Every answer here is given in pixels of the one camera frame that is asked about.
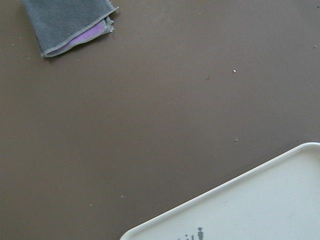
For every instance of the grey folded cloth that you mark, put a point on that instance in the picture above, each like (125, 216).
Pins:
(60, 25)

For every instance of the white rabbit tray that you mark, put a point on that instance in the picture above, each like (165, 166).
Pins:
(277, 200)

